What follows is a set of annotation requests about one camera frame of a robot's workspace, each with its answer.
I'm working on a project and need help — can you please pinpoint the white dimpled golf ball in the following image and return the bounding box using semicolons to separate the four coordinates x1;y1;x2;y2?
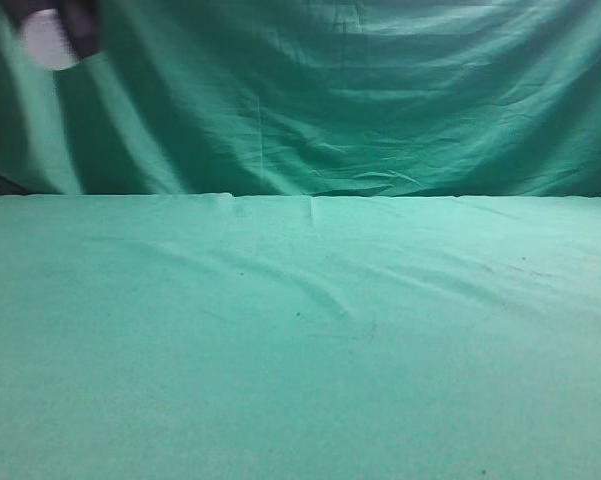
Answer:
19;8;79;71

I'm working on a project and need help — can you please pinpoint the green backdrop cloth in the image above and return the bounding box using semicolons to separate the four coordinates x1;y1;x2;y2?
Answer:
0;1;601;197

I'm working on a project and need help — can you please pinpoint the green table cloth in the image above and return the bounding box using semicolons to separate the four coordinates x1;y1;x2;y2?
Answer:
0;194;601;479

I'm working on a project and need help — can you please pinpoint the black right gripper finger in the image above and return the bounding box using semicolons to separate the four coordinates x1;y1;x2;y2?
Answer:
54;0;100;60

